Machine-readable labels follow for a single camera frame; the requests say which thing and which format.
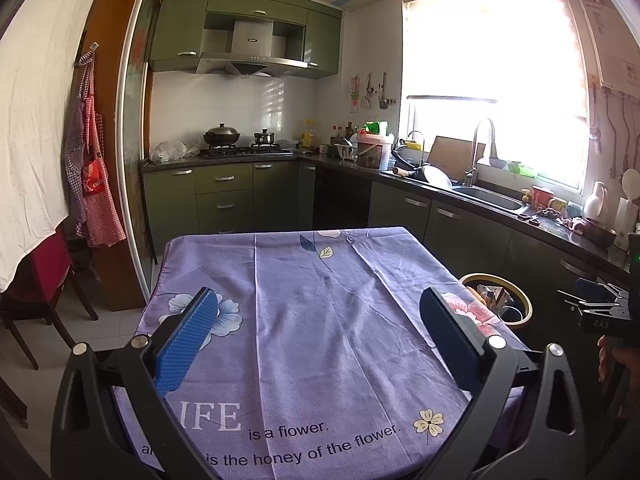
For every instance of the white hanging sheet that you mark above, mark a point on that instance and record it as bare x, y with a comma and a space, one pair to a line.
35, 110

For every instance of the gas stove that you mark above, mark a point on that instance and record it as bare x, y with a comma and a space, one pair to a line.
245, 151

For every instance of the purple checked apron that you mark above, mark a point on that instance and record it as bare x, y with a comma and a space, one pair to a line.
74, 160

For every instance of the white dish rack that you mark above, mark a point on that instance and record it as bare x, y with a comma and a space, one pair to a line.
346, 151

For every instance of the pink plastic bucket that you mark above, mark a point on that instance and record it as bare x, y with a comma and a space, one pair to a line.
374, 152

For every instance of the row of sauce bottles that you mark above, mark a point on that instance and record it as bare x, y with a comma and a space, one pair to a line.
342, 135

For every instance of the kitchen window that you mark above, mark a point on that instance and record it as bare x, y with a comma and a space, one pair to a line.
495, 85

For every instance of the hanging kitchen utensils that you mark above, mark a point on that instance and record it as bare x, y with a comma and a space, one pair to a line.
370, 92

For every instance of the white water heater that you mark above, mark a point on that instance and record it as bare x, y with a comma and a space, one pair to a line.
612, 45

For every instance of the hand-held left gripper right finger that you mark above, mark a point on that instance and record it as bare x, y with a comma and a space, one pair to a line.
450, 340

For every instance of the white plate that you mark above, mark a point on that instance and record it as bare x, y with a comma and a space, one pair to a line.
437, 177

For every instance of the yellow oil bottle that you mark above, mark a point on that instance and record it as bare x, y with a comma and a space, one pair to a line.
309, 136

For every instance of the yellow-rimmed trash bin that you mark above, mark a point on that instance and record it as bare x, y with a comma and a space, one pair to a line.
524, 310

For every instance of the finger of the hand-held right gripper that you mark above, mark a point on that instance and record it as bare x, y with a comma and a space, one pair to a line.
575, 300
590, 287

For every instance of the black wok with lid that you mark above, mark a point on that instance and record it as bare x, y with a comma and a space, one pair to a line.
221, 136

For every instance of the steel kitchen sink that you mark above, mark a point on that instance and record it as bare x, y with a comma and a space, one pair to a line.
492, 199

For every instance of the green wall cabinets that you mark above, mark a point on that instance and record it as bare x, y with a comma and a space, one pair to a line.
175, 25

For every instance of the white jug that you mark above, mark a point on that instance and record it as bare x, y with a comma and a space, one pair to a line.
595, 205

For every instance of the black frying pan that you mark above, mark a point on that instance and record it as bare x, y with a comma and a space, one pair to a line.
407, 162

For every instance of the wooden chair with red cover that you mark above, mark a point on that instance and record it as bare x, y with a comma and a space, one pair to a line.
45, 270

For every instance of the red mug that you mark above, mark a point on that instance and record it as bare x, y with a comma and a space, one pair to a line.
541, 197

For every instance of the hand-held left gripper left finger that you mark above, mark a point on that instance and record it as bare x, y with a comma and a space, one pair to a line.
187, 340

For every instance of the purple floral tablecloth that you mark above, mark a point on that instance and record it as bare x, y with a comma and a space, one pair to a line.
325, 335

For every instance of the steel kitchen faucet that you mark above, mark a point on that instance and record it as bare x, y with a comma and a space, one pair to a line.
475, 160

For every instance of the brown bowl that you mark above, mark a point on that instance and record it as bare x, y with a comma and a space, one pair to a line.
600, 234

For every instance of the steel range hood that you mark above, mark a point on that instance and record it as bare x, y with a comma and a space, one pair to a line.
252, 45

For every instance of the sliding glass door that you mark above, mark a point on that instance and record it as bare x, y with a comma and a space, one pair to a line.
131, 135

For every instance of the person's right hand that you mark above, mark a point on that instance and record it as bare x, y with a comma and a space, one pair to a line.
625, 360

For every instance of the red checked apron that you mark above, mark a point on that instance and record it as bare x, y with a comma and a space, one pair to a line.
102, 210

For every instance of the small black pot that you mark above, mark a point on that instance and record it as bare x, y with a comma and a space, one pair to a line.
264, 138

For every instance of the clear plastic bag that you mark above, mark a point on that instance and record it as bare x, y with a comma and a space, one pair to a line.
167, 152

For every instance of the wooden cutting board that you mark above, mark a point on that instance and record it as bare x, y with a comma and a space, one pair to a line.
450, 157

